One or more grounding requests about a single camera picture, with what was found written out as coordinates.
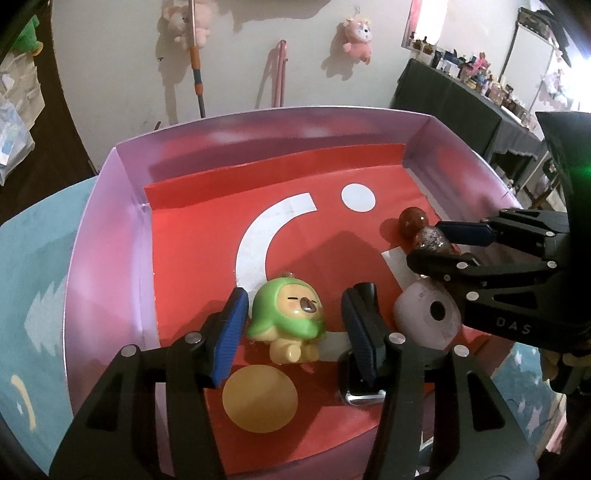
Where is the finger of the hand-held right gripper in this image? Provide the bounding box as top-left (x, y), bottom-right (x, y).
top-left (406, 248), bottom-right (560, 298)
top-left (436, 209), bottom-right (570, 251)

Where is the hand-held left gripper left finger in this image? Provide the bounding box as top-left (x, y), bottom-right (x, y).
top-left (48, 287), bottom-right (250, 480)

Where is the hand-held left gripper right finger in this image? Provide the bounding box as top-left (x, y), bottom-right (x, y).
top-left (341, 282), bottom-right (541, 480)

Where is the glitter bottle with brown ball cap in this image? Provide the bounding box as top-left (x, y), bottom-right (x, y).
top-left (399, 208), bottom-right (451, 254)

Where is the pink round case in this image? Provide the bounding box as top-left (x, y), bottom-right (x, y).
top-left (393, 282), bottom-right (462, 350)

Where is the green hooded bear toy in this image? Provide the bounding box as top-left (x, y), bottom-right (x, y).
top-left (245, 272), bottom-right (328, 365)

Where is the dark green nail polish bottle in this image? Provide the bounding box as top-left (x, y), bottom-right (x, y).
top-left (339, 351), bottom-right (386, 406)

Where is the large amber soap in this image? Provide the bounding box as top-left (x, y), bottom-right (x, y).
top-left (222, 364), bottom-right (298, 433)

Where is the pink cardboard box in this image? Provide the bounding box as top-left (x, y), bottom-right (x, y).
top-left (62, 108), bottom-right (527, 478)

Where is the person's right hand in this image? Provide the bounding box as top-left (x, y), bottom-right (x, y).
top-left (541, 347), bottom-right (565, 383)

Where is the red paper liner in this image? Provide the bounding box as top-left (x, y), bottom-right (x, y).
top-left (144, 144), bottom-right (490, 476)

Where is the table with black cloth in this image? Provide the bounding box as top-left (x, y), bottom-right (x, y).
top-left (390, 58), bottom-right (555, 195)

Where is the group of cosmetics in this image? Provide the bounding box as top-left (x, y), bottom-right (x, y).
top-left (411, 37), bottom-right (536, 121)

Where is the white framed board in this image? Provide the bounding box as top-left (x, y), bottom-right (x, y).
top-left (501, 23), bottom-right (561, 116)

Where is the teal fleece blanket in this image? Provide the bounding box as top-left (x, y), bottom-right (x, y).
top-left (0, 178), bottom-right (568, 480)

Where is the doorway with pink curtain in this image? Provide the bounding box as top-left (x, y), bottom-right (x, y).
top-left (402, 0), bottom-right (444, 51)

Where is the pink deer plush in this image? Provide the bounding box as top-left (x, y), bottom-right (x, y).
top-left (339, 17), bottom-right (374, 63)

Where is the pink rod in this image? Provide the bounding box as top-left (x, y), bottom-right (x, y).
top-left (272, 41), bottom-right (289, 108)

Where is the pink pig plush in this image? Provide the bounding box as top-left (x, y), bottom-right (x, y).
top-left (161, 0), bottom-right (211, 47)

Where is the plastic bag on door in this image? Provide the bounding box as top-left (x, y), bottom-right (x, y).
top-left (0, 51), bottom-right (47, 185)

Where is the green plush toy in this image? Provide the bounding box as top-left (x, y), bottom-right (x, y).
top-left (11, 16), bottom-right (42, 56)

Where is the mop handle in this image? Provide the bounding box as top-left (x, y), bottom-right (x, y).
top-left (187, 0), bottom-right (206, 121)

